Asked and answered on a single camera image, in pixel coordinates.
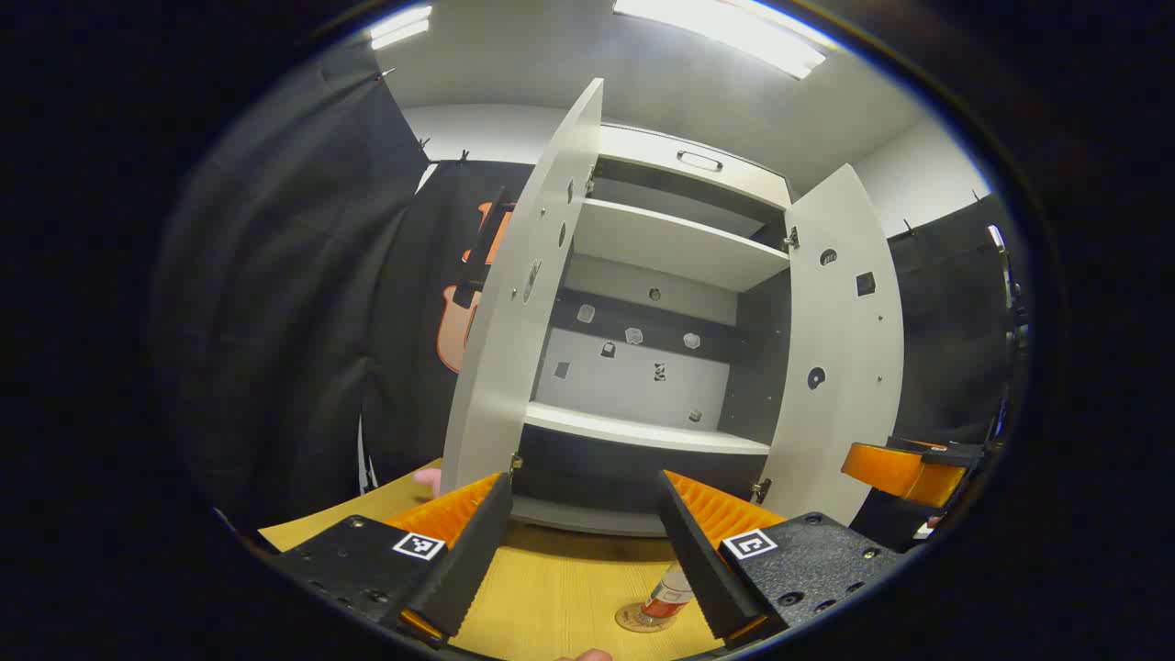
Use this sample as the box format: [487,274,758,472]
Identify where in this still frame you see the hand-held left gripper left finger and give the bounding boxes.
[262,471,515,651]

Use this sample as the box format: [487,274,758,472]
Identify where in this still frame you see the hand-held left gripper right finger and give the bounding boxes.
[655,469,908,651]

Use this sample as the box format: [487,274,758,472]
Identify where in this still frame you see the clear plastic bottle red label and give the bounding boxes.
[640,562,696,627]

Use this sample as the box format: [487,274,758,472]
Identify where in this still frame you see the white cabinet door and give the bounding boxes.
[757,163,905,526]
[441,78,605,501]

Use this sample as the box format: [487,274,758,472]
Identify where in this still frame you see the round wooden coaster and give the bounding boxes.
[615,601,677,634]

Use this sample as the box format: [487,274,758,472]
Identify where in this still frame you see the black backdrop cloth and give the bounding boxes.
[363,161,1022,487]

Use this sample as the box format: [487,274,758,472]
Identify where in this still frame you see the dark grey side cloth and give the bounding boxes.
[151,41,432,538]

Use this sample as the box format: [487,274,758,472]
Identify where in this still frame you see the white cabinet upper shelf board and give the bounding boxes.
[571,197,792,293]

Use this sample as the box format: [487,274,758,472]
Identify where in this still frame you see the large ceiling light panel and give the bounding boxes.
[613,0,827,81]

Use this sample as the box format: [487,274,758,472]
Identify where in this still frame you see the small ceiling light panel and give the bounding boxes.
[369,5,434,51]

